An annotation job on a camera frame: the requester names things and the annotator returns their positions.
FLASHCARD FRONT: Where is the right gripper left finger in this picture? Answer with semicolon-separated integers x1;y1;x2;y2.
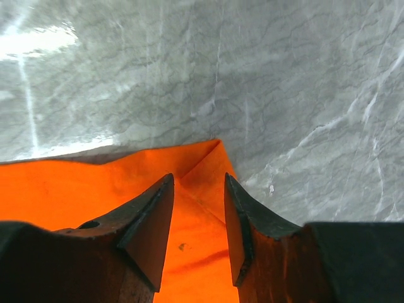
1;174;174;302

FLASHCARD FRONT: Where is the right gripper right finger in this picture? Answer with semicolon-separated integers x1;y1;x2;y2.
224;175;403;302

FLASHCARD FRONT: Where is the orange t shirt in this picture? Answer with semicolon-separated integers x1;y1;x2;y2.
1;140;239;302

